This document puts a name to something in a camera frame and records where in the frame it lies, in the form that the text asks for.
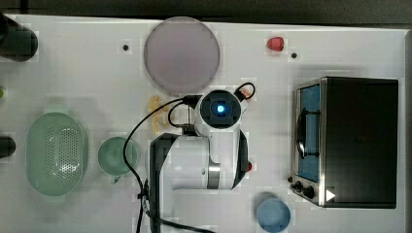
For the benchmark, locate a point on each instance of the peeled banana toy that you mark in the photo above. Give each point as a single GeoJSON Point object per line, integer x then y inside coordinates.
{"type": "Point", "coordinates": [159, 115]}

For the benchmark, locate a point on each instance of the black cylinder cup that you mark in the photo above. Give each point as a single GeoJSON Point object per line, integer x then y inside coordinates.
{"type": "Point", "coordinates": [17, 42]}

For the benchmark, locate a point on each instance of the red strawberry toy far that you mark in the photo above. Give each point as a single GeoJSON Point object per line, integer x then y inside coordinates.
{"type": "Point", "coordinates": [275, 44]}

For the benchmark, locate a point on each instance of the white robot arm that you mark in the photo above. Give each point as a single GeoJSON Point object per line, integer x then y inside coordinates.
{"type": "Point", "coordinates": [211, 153]}

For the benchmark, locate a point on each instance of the blue cup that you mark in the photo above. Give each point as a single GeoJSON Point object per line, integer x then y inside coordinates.
{"type": "Point", "coordinates": [273, 215]}

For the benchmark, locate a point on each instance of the red strawberry toy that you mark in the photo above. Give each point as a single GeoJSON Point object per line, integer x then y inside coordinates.
{"type": "Point", "coordinates": [249, 166]}
{"type": "Point", "coordinates": [275, 44]}

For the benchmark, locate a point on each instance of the green perforated strainer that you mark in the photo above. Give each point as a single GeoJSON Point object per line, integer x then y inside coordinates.
{"type": "Point", "coordinates": [55, 154]}

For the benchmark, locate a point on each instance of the black toaster oven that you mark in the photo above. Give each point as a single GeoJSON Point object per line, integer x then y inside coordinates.
{"type": "Point", "coordinates": [345, 142]}

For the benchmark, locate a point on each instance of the red strawberry toy near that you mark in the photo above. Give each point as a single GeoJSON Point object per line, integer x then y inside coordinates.
{"type": "Point", "coordinates": [249, 166]}

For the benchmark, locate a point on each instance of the green mug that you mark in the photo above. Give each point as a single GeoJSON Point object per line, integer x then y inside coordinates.
{"type": "Point", "coordinates": [115, 157]}

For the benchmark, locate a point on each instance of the purple round plate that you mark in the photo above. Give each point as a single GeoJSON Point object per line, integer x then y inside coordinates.
{"type": "Point", "coordinates": [182, 55]}

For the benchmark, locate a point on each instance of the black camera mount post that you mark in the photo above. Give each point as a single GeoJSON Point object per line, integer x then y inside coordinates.
{"type": "Point", "coordinates": [7, 146]}

